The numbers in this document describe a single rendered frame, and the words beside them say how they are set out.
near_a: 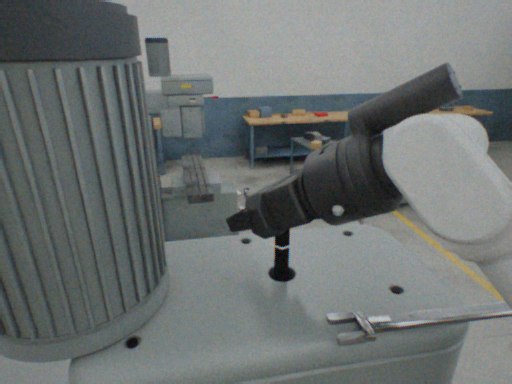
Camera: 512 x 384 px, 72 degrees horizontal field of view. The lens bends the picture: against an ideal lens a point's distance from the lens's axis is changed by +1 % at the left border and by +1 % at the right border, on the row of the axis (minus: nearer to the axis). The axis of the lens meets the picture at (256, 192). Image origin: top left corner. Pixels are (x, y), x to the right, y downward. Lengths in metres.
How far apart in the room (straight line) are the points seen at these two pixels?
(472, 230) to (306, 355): 0.21
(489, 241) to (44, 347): 0.40
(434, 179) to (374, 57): 7.53
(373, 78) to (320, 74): 1.15
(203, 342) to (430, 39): 8.20
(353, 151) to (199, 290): 0.26
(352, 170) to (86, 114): 0.24
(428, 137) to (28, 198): 0.32
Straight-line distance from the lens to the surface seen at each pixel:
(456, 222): 0.31
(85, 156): 0.33
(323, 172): 0.36
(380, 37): 7.85
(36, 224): 0.34
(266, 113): 6.62
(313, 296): 0.46
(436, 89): 0.35
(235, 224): 0.45
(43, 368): 0.62
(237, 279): 0.48
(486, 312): 0.50
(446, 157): 0.30
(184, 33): 6.88
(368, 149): 0.35
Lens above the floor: 2.18
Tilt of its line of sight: 23 degrees down
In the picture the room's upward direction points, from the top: straight up
